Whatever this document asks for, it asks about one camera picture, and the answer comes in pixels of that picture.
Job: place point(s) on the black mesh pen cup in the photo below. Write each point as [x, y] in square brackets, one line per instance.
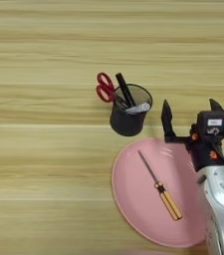
[126, 124]

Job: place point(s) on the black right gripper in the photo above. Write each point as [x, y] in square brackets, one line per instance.
[206, 152]

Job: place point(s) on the black marker pen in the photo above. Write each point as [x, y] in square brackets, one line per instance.
[124, 88]

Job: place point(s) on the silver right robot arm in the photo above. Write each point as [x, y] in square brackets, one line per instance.
[223, 205]

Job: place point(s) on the pink oval plate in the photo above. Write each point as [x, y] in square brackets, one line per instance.
[136, 199]

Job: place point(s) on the white marker with grey cap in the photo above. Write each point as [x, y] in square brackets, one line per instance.
[140, 108]

